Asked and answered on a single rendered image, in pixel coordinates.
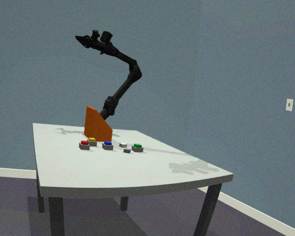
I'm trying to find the red button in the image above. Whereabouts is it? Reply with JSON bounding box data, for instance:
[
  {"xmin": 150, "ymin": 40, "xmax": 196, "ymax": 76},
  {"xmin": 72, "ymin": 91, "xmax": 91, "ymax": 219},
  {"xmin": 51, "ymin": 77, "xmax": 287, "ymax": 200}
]
[{"xmin": 79, "ymin": 141, "xmax": 90, "ymax": 150}]

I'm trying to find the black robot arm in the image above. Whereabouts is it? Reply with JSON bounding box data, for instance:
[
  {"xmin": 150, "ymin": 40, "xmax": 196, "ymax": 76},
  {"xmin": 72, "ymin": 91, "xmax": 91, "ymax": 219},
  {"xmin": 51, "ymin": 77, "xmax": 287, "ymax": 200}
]
[{"xmin": 91, "ymin": 30, "xmax": 142, "ymax": 120}]

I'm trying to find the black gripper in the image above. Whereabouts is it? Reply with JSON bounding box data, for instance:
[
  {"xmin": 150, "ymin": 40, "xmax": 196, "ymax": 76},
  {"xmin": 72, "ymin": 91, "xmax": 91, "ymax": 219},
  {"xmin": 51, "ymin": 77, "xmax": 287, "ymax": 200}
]
[{"xmin": 75, "ymin": 35, "xmax": 99, "ymax": 49}]

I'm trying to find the blue button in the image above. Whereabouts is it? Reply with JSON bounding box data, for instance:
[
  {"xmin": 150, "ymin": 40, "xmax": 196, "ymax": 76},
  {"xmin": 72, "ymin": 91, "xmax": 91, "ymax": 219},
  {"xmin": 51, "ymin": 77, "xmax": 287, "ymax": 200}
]
[{"xmin": 102, "ymin": 141, "xmax": 114, "ymax": 150}]

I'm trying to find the green button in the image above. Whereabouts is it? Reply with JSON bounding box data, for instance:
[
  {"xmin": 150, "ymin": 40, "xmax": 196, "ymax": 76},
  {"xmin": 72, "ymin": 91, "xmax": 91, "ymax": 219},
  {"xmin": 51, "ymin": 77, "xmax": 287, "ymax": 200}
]
[{"xmin": 132, "ymin": 144, "xmax": 143, "ymax": 152}]

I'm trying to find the yellow button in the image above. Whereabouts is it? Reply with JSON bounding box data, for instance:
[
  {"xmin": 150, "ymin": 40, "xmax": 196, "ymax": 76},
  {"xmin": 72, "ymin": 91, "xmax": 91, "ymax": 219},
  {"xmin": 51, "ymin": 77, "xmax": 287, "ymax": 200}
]
[{"xmin": 87, "ymin": 138, "xmax": 97, "ymax": 147}]

